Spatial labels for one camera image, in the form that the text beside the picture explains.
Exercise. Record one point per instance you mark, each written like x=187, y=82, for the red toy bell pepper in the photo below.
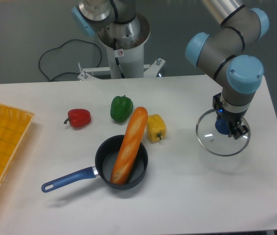
x=78, y=118

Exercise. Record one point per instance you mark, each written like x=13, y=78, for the orange toy baguette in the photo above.
x=129, y=147

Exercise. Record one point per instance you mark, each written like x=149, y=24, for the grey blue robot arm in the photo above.
x=220, y=56

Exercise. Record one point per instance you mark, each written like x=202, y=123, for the yellow toy bell pepper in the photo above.
x=155, y=128

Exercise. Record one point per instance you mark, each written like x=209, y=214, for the glass pot lid blue knob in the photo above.
x=212, y=136

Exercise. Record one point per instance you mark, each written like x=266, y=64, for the dark saucepan blue handle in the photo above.
x=105, y=158

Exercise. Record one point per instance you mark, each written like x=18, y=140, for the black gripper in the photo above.
x=232, y=115

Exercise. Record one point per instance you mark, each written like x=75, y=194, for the green toy bell pepper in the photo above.
x=121, y=108

